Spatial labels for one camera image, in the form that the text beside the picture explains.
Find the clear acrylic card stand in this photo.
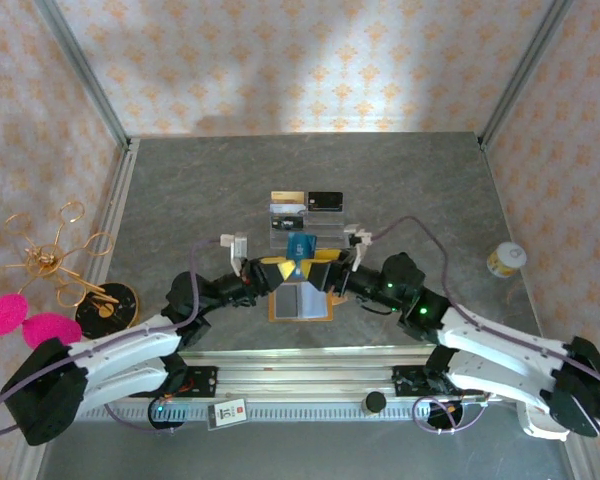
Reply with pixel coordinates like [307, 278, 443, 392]
[269, 199, 345, 250]

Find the black round knob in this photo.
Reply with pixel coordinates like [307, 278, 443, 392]
[362, 392, 389, 415]

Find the orange leather card holder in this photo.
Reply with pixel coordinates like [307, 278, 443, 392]
[268, 284, 344, 322]

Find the small yellow-labelled jar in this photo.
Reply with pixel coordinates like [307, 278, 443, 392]
[486, 241, 528, 278]

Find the grey perforated cable duct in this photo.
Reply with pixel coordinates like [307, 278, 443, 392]
[54, 402, 521, 422]

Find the aluminium mounting rail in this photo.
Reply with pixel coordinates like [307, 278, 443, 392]
[32, 347, 579, 404]

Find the gold wire stand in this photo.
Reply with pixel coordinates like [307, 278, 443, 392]
[0, 200, 119, 309]

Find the aluminium side rail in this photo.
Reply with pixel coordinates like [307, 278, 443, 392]
[82, 138, 141, 286]

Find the grey aluminium corner post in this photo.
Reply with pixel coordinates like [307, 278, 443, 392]
[478, 0, 576, 151]
[33, 0, 134, 151]

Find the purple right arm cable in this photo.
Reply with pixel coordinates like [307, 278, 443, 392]
[367, 215, 600, 435]

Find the black card gold vip print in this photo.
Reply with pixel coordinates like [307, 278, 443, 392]
[308, 191, 344, 211]

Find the black round grommet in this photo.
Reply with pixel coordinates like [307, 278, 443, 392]
[148, 399, 187, 432]
[426, 399, 465, 432]

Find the black gold round base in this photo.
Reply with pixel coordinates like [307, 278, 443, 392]
[74, 282, 141, 345]

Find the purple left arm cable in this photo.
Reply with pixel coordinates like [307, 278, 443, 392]
[0, 238, 231, 441]

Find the pink fuzzy ball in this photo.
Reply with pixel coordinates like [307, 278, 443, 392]
[22, 312, 84, 347]
[0, 293, 30, 337]

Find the black card white vip print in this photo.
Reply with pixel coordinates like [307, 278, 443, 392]
[271, 215, 304, 233]

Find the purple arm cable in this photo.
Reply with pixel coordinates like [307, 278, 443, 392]
[0, 238, 231, 441]
[367, 215, 600, 435]

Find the white number tag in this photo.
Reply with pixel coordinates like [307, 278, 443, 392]
[207, 398, 250, 431]

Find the blue vip card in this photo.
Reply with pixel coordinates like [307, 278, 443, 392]
[285, 232, 317, 279]

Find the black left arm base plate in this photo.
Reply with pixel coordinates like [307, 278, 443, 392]
[128, 366, 219, 400]

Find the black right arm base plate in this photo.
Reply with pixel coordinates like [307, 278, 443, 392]
[392, 364, 483, 397]

